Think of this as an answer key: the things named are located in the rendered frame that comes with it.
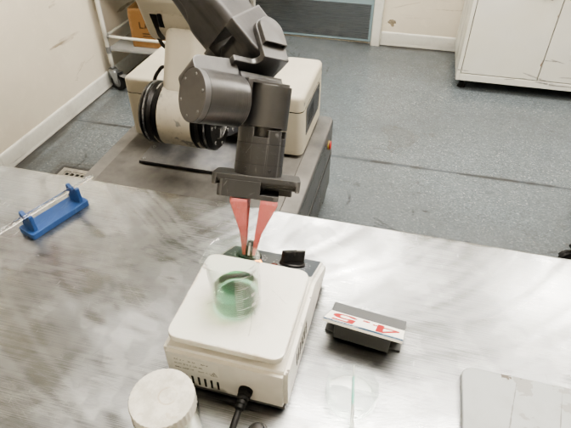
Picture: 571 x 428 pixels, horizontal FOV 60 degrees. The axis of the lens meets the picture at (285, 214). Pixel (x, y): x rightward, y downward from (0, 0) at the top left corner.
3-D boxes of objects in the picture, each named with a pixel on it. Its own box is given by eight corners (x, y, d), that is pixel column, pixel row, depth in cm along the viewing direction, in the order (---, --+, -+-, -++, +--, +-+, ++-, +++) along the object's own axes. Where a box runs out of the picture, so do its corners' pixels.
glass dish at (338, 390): (384, 388, 53) (387, 377, 52) (364, 431, 50) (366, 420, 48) (338, 366, 55) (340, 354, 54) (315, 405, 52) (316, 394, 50)
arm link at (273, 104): (302, 80, 57) (272, 79, 61) (255, 70, 52) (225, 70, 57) (296, 140, 58) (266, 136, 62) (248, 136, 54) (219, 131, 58)
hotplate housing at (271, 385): (232, 258, 68) (228, 214, 63) (325, 277, 66) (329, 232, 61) (161, 403, 52) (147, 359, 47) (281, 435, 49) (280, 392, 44)
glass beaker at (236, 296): (250, 278, 54) (246, 222, 49) (272, 313, 51) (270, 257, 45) (198, 298, 52) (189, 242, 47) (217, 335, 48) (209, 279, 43)
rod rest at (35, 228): (76, 197, 79) (70, 179, 77) (90, 205, 78) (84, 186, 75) (19, 232, 73) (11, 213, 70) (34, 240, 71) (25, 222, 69)
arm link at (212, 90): (279, 19, 58) (240, 63, 64) (192, -8, 51) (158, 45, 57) (308, 107, 55) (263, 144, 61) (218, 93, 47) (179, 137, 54)
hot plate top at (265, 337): (210, 256, 58) (209, 251, 57) (310, 276, 55) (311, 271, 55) (165, 340, 49) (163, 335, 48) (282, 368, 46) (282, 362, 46)
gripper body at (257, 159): (298, 198, 57) (307, 133, 55) (210, 188, 56) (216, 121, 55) (297, 190, 63) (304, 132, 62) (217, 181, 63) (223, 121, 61)
